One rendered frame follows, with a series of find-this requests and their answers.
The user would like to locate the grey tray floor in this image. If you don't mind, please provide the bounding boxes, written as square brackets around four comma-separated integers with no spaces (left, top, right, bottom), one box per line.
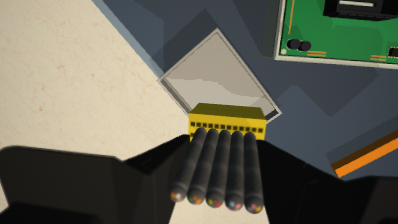
[164,33,275,116]

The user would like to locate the dark grey work mat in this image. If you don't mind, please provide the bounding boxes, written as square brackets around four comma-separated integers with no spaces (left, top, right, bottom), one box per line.
[92,0,398,181]

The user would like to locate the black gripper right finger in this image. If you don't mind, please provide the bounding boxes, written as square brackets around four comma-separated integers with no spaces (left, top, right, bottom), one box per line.
[256,140,398,224]

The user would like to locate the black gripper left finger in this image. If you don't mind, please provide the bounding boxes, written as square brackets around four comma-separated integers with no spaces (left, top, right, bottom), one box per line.
[0,134,190,224]

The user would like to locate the black cylindrical capacitors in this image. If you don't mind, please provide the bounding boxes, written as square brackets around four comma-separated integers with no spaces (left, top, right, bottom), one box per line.
[287,39,311,51]

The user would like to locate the yellow power plug with grey cables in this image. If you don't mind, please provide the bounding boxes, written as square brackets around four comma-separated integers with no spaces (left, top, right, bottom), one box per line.
[168,103,266,214]

